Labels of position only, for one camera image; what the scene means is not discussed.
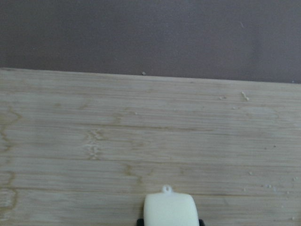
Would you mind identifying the wooden cutting board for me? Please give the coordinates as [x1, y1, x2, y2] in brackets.
[0, 68, 301, 226]

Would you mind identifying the white steamed bun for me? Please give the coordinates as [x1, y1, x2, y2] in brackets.
[143, 185, 200, 226]

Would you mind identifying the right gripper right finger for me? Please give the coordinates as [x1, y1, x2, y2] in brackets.
[198, 219, 205, 226]

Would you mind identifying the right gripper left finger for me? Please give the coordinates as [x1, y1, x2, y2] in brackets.
[136, 218, 144, 226]

